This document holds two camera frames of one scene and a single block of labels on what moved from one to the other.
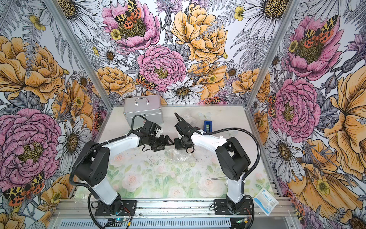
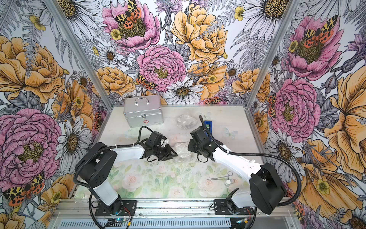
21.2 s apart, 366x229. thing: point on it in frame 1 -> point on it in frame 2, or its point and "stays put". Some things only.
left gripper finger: x=162 y=142 -> x=169 y=153
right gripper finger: x=178 y=144 -> x=194 y=147
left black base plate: x=131 y=205 stays put
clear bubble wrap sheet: x=191 y=119 stays put
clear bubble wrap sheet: x=179 y=156 stays put
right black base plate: x=220 y=207 stays put
